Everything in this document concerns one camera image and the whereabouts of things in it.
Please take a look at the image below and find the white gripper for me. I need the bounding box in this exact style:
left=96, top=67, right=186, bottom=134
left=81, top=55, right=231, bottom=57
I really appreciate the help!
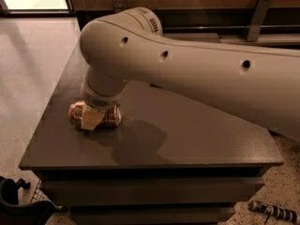
left=81, top=82, right=121, bottom=130

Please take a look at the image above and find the orange soda can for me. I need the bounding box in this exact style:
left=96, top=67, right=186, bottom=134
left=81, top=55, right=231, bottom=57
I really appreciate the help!
left=68, top=101, right=122, bottom=128

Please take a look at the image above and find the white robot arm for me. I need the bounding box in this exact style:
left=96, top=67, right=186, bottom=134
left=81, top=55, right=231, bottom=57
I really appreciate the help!
left=79, top=7, right=300, bottom=141

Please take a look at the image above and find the grey drawer cabinet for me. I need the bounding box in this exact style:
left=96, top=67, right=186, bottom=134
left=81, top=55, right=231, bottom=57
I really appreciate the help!
left=20, top=50, right=283, bottom=225

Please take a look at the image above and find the black chair base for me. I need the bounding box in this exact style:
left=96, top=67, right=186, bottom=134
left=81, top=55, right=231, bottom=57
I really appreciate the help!
left=0, top=176, right=54, bottom=225

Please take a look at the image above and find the black white striped stick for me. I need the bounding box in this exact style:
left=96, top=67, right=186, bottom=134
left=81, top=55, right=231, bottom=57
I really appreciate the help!
left=247, top=200, right=300, bottom=225

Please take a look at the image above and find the wire mesh basket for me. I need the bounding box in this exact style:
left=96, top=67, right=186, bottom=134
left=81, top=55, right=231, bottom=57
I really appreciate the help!
left=30, top=181, right=49, bottom=203

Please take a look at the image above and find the left metal wall bracket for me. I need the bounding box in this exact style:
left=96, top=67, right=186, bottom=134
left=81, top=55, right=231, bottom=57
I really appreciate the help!
left=113, top=0, right=128, bottom=13

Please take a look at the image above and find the metal wall bracket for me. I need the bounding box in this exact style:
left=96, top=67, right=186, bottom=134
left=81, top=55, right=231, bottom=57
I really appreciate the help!
left=113, top=0, right=128, bottom=13
left=243, top=0, right=273, bottom=42

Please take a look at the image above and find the right metal wall bracket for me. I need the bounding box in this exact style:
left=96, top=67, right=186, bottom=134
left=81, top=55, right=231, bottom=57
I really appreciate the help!
left=243, top=0, right=273, bottom=42

